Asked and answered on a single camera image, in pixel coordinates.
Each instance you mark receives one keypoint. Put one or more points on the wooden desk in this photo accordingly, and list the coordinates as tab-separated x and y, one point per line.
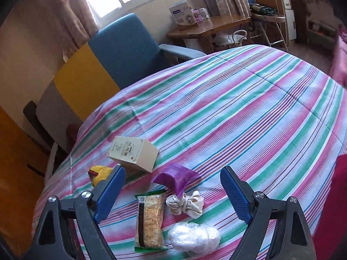
217	25

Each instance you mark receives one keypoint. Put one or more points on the small pink package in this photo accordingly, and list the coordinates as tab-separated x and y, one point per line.
200	13

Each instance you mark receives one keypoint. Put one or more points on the dark red cushion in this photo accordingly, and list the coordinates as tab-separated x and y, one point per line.
73	132

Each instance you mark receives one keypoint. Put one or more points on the metal folding chair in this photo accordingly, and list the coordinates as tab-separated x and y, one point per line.
271	21

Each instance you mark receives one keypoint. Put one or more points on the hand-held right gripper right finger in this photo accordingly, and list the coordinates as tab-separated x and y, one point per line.
235	195

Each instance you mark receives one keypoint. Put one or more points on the cracker packet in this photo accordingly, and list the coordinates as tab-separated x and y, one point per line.
150	222

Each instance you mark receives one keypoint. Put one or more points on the purple plastic bag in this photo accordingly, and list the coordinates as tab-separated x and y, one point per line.
173	177

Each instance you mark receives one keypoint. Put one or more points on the red cloth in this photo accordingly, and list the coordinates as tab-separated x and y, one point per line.
332	208

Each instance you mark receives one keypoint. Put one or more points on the wooden wardrobe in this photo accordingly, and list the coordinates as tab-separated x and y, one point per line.
16	181

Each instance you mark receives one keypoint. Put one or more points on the beige cardboard box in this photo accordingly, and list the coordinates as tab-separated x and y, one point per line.
132	153

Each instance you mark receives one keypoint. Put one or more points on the yellow knitted item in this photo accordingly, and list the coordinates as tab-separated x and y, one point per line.
100	174

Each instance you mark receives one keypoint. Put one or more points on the white printed carton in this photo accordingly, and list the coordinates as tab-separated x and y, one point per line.
183	15

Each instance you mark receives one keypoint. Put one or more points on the clear plastic bag bundle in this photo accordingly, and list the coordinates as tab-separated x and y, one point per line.
193	237

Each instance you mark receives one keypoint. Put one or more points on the white cabinet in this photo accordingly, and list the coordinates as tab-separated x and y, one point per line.
289	19

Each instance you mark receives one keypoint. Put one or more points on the grey yellow blue armchair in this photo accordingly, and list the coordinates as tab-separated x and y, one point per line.
119	48

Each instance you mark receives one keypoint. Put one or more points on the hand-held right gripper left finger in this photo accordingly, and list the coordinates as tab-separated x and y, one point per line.
111	192

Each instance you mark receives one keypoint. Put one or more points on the white basket bag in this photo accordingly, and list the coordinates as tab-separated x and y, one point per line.
230	40

